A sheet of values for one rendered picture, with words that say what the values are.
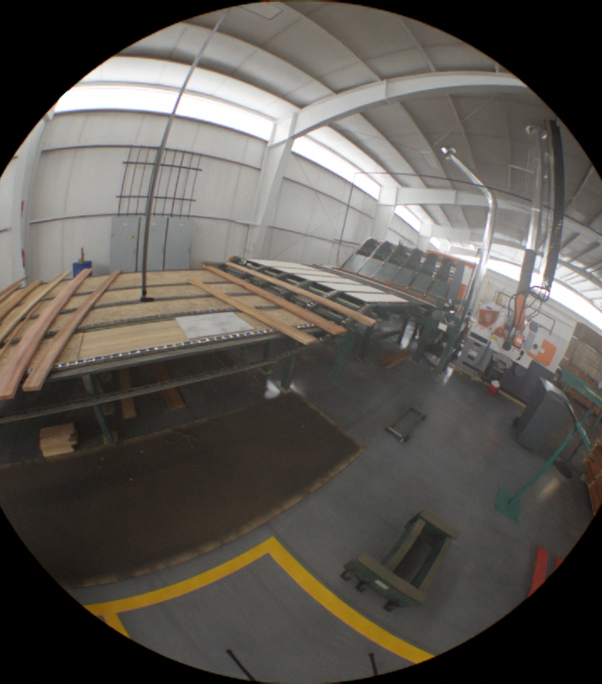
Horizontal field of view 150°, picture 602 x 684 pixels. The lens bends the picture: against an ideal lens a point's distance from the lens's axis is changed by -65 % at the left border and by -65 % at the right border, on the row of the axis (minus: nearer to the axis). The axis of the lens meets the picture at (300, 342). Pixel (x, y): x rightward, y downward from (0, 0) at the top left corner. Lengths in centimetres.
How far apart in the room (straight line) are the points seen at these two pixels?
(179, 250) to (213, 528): 664
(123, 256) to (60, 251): 217
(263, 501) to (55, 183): 822
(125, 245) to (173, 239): 141
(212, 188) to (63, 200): 472
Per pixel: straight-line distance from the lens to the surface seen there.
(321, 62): 706
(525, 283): 612
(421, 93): 644
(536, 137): 783
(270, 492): 182
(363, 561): 149
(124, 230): 691
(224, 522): 170
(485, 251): 800
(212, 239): 805
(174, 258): 712
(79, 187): 782
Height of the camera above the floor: 161
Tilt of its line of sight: 24 degrees down
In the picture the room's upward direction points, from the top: 12 degrees clockwise
